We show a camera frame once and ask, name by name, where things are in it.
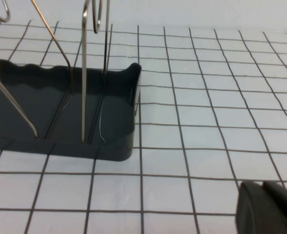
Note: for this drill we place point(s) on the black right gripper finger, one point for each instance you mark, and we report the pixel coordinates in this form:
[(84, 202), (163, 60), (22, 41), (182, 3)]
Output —
[(267, 212)]

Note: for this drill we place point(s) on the white black grid tablecloth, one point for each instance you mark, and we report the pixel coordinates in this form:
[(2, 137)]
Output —
[(206, 122)]

